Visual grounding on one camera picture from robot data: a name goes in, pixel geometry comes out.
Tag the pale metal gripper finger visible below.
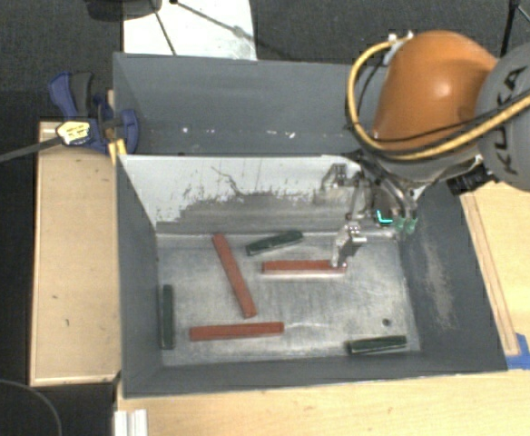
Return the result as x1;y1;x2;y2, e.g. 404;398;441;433
330;223;368;272
315;163;360;204

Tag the red-brown flat block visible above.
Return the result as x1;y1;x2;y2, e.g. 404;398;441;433
260;259;348;275
188;321;286;342
211;233;259;321

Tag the dark green flat block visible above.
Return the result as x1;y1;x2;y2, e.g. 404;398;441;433
346;334;408;356
245;229;305;257
158;283;176;351

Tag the grey metal bin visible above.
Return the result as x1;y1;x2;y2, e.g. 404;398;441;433
112;51;510;399

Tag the pale wood board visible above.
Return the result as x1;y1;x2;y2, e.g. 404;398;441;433
28;120;123;388

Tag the black cylinder on white bracket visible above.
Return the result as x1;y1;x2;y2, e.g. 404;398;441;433
446;154;498;197

